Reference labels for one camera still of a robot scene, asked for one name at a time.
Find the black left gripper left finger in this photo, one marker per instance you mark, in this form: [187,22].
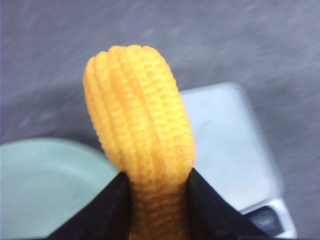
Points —
[106,217]

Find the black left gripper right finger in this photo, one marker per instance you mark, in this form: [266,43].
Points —
[210,217]

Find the yellow corn cob piece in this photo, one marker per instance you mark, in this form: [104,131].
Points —
[139,117]

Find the silver digital kitchen scale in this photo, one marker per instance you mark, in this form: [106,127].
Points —
[234,158]

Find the green oval plate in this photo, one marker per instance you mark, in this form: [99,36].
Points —
[44,182]

